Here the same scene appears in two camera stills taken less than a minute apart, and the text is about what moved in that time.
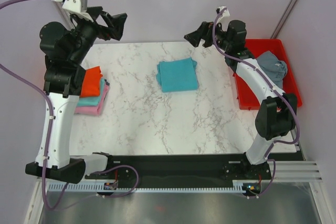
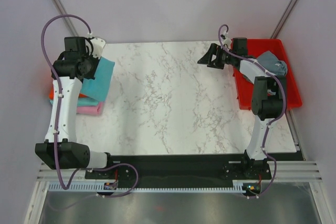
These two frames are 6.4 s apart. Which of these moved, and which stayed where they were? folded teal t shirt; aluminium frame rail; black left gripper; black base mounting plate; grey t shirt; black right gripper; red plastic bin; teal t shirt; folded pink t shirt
Moved: teal t shirt; black right gripper; black left gripper
Stayed: folded teal t shirt; folded pink t shirt; black base mounting plate; grey t shirt; aluminium frame rail; red plastic bin
